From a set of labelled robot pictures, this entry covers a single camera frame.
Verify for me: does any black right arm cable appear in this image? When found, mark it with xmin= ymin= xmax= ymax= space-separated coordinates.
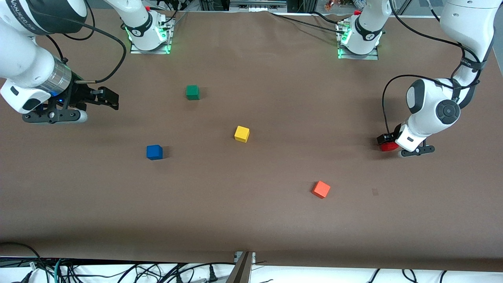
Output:
xmin=29 ymin=10 xmax=127 ymax=84

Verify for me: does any silver metal rail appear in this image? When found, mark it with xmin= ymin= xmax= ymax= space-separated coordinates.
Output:
xmin=230 ymin=0 xmax=287 ymax=12

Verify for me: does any brown support beam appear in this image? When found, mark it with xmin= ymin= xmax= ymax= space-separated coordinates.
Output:
xmin=226 ymin=252 xmax=254 ymax=283

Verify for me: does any brown table cover sheet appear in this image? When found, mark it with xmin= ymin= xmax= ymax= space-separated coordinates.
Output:
xmin=0 ymin=9 xmax=503 ymax=272

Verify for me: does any orange cube block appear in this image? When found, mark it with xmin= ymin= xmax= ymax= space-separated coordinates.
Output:
xmin=312 ymin=181 xmax=331 ymax=199

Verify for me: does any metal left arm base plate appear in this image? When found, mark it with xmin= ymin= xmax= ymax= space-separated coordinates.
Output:
xmin=337 ymin=22 xmax=379 ymax=61

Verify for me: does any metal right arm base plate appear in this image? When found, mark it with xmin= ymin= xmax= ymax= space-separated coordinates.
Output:
xmin=130 ymin=18 xmax=172 ymax=55

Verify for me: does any black cable on table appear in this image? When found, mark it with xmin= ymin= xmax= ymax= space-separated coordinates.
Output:
xmin=268 ymin=11 xmax=346 ymax=36

